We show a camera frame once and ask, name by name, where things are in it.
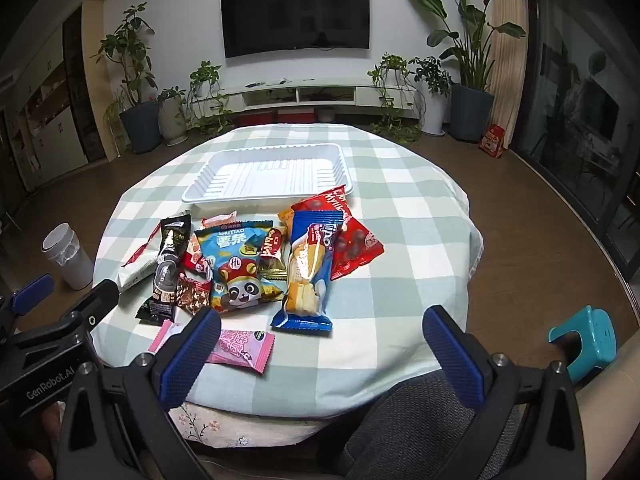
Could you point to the trailing vine plant on stand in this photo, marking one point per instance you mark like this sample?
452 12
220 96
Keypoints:
395 67
207 95

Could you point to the red storage box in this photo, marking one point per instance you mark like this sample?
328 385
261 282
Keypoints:
295 116
256 117

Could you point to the floral cloth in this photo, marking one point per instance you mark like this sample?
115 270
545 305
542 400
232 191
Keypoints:
215 422

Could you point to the small-leaved tree in dark pot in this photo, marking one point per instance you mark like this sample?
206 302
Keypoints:
140 125

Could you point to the beige curtain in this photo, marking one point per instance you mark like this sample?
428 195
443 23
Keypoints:
505 60

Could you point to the red bag on floor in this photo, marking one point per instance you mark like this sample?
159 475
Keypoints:
492 141

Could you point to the red chocolate ball bag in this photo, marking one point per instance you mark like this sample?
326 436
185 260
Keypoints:
355 250

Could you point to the person's grey trousered leg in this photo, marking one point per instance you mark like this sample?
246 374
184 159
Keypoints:
425 435

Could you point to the glass sliding door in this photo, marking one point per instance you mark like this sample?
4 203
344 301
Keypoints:
580 110

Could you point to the bushy plant in white pot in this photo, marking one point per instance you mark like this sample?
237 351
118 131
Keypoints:
434 110

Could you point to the plant in white ribbed pot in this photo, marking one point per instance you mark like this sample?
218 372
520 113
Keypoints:
172 120

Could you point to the orange snack packet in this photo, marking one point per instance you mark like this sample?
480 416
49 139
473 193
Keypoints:
286 217

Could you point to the pale pink snack packet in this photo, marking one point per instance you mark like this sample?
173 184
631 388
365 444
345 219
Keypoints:
220 220

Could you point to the small gold snack packet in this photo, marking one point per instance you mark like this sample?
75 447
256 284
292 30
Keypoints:
274 273

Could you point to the small red snack packet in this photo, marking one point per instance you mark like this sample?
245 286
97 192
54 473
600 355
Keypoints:
192 260

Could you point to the white plastic tray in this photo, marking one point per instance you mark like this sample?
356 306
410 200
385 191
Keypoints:
270 175

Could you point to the white television cabinet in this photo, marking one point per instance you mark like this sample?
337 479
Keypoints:
270 97

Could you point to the black snack packet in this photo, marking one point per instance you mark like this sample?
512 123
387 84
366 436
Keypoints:
167 270

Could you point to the white waste bin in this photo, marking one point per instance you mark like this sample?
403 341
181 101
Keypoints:
67 260

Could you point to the teal plastic stool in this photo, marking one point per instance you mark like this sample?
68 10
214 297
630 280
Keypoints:
595 340

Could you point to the white red-edged snack packet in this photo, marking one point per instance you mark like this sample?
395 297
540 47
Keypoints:
135 272

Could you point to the broad-leaved plant in dark pot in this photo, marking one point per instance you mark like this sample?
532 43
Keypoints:
470 110

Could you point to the person's left hand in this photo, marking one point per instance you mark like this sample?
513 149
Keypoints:
42 425

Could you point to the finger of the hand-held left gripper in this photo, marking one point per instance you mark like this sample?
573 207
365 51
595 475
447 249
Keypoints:
95 305
32 291

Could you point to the blue bread packet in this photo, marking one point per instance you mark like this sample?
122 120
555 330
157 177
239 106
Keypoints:
305 270

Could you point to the brown patterned snack packet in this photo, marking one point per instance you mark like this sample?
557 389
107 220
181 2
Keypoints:
192 297

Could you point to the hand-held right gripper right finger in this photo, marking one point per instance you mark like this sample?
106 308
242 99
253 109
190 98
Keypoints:
450 360

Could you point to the blue panda chip bag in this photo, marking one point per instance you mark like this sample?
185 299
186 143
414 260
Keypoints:
240 270

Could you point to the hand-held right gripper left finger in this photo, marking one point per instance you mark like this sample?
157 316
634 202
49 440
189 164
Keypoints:
192 355

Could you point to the small white pot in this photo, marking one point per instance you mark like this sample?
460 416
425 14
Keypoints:
327 113

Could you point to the wall-mounted television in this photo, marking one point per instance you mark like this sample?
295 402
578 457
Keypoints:
295 15

